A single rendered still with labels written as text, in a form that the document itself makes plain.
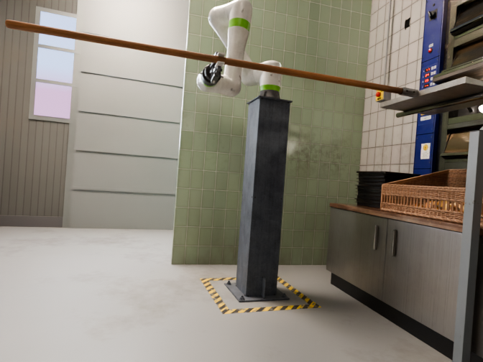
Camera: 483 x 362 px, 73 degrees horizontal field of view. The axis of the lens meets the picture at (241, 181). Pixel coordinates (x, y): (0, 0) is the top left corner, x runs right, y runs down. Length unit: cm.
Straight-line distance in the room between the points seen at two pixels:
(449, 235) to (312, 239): 151
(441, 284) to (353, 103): 190
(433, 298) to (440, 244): 24
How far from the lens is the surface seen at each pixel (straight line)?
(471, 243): 154
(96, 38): 149
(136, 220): 423
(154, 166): 420
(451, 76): 235
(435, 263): 173
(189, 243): 267
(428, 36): 277
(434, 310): 177
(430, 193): 181
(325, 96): 304
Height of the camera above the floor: 70
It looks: level
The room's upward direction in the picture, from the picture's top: 4 degrees clockwise
